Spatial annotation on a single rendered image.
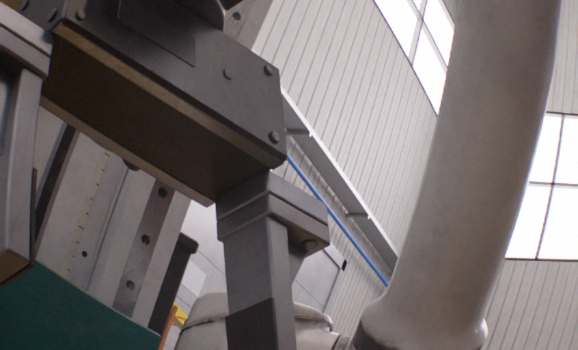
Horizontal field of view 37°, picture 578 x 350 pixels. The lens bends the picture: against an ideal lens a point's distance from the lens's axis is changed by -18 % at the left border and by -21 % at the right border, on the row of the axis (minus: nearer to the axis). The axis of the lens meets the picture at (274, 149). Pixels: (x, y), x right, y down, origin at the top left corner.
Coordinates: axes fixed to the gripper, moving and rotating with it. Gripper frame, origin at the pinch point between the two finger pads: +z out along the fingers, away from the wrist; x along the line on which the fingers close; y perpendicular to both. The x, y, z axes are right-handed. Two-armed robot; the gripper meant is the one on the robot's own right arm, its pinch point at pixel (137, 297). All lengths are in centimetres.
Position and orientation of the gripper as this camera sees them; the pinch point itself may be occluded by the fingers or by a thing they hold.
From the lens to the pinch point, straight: 35.5
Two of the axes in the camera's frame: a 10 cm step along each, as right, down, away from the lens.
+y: -7.4, 4.4, 5.0
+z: 0.7, 7.9, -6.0
